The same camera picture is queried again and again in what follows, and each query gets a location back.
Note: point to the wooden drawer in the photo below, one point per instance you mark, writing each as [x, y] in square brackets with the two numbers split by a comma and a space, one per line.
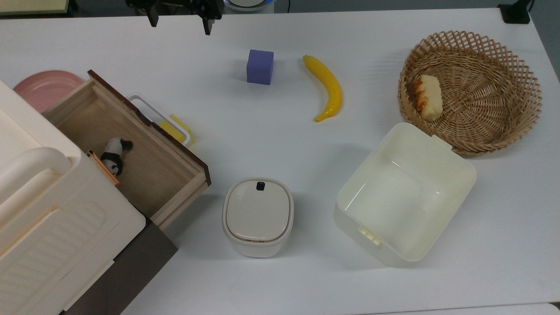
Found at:
[144, 148]

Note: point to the pale yellow board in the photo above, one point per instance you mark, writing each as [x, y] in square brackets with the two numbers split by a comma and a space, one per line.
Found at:
[33, 6]

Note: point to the purple foam cube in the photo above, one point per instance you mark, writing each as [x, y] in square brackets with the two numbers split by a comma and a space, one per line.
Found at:
[260, 67]

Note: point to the small cream lidded container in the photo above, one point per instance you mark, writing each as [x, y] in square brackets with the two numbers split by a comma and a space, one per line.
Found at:
[258, 216]

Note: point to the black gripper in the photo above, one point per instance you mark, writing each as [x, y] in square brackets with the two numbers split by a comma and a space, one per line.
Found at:
[183, 5]

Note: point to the yellow banana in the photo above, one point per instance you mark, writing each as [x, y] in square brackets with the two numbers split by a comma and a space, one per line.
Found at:
[329, 87]

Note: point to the yellow sponge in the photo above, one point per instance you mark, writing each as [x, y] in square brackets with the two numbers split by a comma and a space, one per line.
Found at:
[176, 129]

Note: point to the cream open plastic bin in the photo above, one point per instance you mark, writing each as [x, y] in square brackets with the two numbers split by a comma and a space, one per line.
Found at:
[402, 197]

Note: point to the black table clamp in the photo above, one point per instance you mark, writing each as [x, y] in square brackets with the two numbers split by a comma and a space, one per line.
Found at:
[516, 12]

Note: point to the pink plate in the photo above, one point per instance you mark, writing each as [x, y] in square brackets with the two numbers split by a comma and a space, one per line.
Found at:
[43, 89]

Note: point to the toasted bread slice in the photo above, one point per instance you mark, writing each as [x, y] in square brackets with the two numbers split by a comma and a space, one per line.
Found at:
[429, 98]

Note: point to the dark brown cabinet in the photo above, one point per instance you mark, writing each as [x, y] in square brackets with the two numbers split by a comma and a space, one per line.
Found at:
[127, 271]

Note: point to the panda plush toy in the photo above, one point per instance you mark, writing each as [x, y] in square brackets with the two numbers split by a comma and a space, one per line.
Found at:
[114, 154]

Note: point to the woven wicker basket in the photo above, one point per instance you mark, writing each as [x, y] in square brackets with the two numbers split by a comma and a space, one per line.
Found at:
[490, 109]

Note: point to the white round device blue rim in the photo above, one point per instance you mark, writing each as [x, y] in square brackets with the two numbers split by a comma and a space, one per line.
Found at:
[248, 4]

